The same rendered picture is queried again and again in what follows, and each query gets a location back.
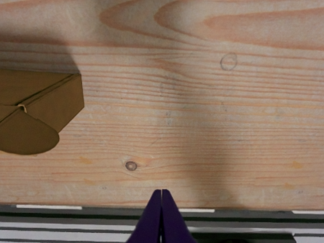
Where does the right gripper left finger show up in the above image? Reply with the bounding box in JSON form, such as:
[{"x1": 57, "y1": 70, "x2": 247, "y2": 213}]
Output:
[{"x1": 125, "y1": 189, "x2": 161, "y2": 243}]

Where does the grey slotted aluminium rail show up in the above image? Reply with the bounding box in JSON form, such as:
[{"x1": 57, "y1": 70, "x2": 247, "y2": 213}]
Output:
[{"x1": 0, "y1": 207, "x2": 324, "y2": 243}]

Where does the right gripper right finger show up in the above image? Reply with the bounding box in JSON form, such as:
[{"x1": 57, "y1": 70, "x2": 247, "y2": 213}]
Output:
[{"x1": 161, "y1": 189, "x2": 197, "y2": 243}]

